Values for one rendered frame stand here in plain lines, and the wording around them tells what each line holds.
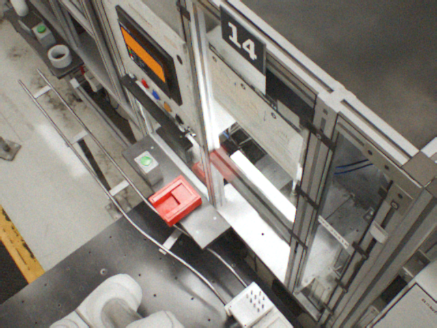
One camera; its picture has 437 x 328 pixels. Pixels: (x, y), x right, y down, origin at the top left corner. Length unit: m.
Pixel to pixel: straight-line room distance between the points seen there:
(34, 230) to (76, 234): 0.25
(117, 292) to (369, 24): 1.27
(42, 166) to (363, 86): 2.66
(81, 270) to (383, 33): 1.63
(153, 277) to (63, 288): 0.37
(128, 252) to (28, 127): 1.56
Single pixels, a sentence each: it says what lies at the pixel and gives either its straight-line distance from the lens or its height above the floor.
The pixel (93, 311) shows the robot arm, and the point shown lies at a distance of 1.89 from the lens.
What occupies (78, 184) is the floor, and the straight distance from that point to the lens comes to 3.21.
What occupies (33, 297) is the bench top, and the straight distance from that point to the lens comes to 2.28.
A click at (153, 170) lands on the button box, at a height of 1.01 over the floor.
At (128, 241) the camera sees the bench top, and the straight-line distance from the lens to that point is 2.24.
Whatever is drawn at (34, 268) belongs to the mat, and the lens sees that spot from 3.08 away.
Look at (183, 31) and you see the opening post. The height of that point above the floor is 1.86.
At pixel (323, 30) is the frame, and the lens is 0.98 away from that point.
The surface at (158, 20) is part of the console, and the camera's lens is 1.27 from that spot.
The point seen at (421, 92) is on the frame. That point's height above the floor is 2.01.
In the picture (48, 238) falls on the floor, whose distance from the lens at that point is 3.12.
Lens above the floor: 2.73
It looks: 61 degrees down
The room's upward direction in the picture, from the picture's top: 7 degrees counter-clockwise
